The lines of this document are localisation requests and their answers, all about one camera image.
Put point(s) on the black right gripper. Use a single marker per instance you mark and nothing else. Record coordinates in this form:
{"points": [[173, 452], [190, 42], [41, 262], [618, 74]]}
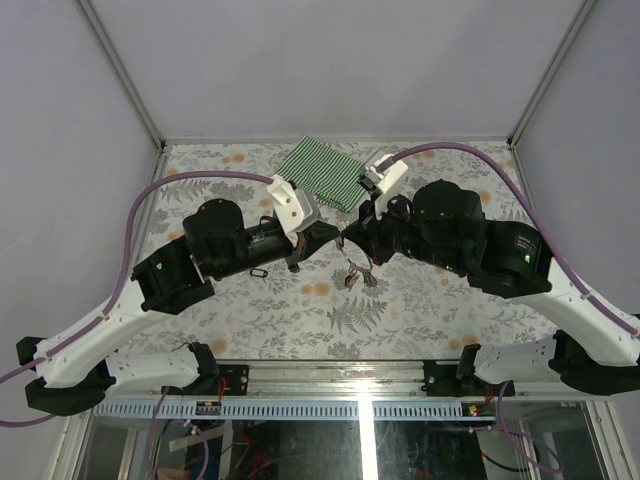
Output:
{"points": [[366, 236]]}

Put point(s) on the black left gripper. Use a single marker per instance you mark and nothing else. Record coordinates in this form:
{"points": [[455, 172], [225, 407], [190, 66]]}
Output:
{"points": [[315, 236]]}

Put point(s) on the large silver keyring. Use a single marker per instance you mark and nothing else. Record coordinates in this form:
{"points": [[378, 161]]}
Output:
{"points": [[359, 267]]}

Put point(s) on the black tag with white label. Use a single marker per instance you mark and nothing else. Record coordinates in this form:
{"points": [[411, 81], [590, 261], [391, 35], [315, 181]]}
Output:
{"points": [[259, 273]]}

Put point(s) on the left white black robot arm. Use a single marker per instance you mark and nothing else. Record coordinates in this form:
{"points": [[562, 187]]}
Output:
{"points": [[81, 366]]}

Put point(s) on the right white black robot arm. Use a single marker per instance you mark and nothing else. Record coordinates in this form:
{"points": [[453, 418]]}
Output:
{"points": [[444, 226]]}

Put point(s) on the green white striped cloth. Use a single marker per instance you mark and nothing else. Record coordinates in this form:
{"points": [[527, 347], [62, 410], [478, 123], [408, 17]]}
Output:
{"points": [[332, 177]]}

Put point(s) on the floral patterned table mat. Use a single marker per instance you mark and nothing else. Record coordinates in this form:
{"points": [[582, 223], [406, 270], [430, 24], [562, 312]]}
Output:
{"points": [[415, 311]]}

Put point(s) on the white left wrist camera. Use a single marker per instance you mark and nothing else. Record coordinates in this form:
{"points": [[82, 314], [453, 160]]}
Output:
{"points": [[294, 208]]}

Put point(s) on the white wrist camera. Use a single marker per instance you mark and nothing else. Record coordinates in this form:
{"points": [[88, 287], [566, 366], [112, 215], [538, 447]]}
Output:
{"points": [[383, 179], [294, 208]]}

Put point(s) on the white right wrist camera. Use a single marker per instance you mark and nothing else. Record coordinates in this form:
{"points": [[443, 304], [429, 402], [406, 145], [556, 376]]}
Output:
{"points": [[383, 179]]}

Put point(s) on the aluminium mounting rail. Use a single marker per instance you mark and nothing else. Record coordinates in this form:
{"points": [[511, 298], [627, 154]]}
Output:
{"points": [[342, 379]]}

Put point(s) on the white slotted cable duct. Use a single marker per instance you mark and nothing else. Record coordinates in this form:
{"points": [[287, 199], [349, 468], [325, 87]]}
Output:
{"points": [[247, 409]]}

